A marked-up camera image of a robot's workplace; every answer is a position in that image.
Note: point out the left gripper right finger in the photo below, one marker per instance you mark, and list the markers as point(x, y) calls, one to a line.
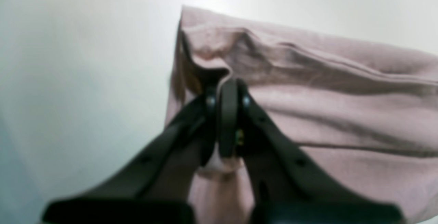
point(288, 186)

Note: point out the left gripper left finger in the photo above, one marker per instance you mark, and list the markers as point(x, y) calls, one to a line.
point(153, 187)

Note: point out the mauve t-shirt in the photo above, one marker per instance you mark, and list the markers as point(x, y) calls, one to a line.
point(366, 112)

